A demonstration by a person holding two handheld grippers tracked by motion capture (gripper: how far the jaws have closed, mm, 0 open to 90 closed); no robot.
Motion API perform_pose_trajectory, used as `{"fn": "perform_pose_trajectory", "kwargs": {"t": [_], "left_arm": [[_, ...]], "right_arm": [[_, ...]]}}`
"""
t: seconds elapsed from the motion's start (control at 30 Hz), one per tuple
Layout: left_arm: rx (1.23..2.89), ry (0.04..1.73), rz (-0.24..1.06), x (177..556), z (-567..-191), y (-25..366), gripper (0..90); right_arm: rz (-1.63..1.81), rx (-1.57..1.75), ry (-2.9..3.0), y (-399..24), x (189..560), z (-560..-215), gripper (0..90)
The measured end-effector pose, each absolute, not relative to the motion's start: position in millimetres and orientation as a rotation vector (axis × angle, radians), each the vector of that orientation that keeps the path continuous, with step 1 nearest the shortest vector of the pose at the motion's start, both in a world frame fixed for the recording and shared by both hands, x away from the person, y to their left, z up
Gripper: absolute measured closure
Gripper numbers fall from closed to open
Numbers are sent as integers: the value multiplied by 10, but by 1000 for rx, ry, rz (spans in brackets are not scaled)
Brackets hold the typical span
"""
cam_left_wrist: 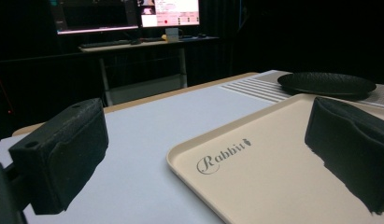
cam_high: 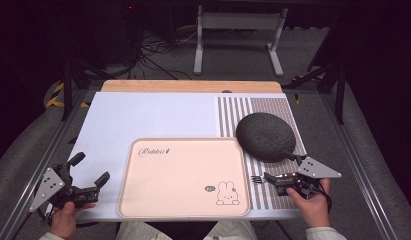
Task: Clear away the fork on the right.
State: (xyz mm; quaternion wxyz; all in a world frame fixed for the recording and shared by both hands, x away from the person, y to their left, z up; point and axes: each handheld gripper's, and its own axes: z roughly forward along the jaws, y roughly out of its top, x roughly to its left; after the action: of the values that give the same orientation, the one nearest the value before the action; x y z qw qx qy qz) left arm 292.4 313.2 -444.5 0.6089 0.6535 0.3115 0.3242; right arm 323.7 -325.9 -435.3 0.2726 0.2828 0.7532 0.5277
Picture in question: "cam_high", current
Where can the pink rabbit print tray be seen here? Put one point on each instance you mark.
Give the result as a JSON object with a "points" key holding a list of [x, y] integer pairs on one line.
{"points": [[179, 180]]}

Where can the aluminium frame rail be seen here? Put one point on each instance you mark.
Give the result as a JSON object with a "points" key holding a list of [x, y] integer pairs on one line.
{"points": [[43, 160], [356, 160]]}

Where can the yellow black floor tape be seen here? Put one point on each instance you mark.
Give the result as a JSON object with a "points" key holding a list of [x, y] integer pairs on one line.
{"points": [[54, 100]]}

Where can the person's right leg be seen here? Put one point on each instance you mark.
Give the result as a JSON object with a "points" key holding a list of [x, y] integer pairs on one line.
{"points": [[231, 233]]}

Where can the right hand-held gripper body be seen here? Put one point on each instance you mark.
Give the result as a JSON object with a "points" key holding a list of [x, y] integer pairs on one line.
{"points": [[314, 169]]}

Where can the person's leg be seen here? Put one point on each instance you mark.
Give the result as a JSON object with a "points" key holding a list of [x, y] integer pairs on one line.
{"points": [[143, 232], [231, 233]]}

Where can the person's left leg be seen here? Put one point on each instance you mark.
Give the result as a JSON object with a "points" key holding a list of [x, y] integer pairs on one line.
{"points": [[143, 232]]}

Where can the white metal stand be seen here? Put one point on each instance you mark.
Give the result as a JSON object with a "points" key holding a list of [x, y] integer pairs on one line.
{"points": [[239, 20]]}

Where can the white striped table mat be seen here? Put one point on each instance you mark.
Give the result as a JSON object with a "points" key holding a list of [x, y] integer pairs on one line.
{"points": [[143, 113]]}

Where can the brown striped placemat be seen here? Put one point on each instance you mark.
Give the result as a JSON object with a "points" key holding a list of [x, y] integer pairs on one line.
{"points": [[233, 110]]}

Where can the black metal stand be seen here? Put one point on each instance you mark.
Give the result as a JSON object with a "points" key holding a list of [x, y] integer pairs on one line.
{"points": [[67, 86], [339, 90]]}

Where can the dark grey round placemat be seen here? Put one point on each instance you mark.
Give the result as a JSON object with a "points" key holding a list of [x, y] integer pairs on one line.
{"points": [[264, 136]]}

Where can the person's left hand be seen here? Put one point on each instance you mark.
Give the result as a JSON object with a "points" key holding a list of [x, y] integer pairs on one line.
{"points": [[63, 221]]}

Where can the black fork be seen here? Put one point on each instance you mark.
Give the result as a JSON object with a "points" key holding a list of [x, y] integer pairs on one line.
{"points": [[258, 179]]}

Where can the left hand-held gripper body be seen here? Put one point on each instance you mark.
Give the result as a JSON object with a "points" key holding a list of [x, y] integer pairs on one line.
{"points": [[47, 188]]}

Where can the person's right hand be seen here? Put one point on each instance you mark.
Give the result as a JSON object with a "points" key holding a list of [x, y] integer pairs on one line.
{"points": [[313, 208]]}

